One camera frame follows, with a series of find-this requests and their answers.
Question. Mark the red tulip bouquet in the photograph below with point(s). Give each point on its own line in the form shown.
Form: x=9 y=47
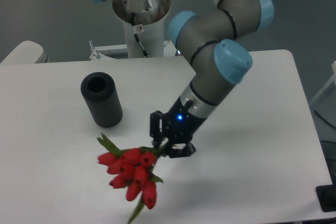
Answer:
x=133 y=170

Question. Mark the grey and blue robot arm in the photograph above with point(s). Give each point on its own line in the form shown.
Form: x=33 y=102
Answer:
x=208 y=44

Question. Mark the white rounded side table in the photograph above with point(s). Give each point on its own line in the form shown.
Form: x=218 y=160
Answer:
x=27 y=52

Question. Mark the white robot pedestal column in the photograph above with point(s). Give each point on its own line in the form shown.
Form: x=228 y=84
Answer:
x=143 y=25

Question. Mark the black ribbed cylindrical vase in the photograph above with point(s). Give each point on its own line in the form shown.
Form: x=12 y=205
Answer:
x=100 y=94

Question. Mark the white frame at right edge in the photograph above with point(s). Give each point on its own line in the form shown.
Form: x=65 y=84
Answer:
x=325 y=90

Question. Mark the white pedestal base frame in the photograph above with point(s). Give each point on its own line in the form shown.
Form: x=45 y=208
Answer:
x=120 y=51

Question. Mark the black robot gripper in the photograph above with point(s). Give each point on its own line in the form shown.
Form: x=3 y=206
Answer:
x=179 y=127

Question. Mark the black device at table corner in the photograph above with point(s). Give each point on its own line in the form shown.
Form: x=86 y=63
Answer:
x=326 y=197

